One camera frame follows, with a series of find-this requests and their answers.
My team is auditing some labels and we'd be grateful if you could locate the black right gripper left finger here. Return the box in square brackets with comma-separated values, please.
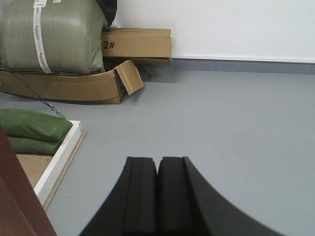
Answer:
[80, 157, 157, 236]

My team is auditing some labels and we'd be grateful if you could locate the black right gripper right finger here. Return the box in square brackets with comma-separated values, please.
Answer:
[157, 157, 280, 236]

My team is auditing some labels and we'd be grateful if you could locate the flattened open cardboard box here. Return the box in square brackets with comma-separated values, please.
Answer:
[0, 60, 144, 104]

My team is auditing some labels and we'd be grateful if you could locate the lower green sandbag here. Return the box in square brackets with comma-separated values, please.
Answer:
[8, 137, 63, 154]

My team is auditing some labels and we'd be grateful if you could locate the green sandbag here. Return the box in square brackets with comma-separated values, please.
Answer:
[0, 108, 73, 141]
[8, 137, 63, 154]

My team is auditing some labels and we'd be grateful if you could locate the upper green sandbag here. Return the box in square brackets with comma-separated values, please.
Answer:
[0, 108, 73, 141]

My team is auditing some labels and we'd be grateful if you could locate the long cardboard box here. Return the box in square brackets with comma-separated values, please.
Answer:
[101, 28, 172, 64]

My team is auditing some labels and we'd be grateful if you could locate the large olive woven sack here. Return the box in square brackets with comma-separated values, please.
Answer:
[1, 0, 105, 75]

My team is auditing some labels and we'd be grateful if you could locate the black plastic bag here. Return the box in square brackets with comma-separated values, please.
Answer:
[96, 0, 118, 28]

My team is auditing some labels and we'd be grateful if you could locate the white far edge rail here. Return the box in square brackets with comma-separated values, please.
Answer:
[34, 120, 86, 209]

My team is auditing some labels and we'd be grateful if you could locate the steel guy wire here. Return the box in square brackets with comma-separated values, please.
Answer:
[0, 55, 68, 121]

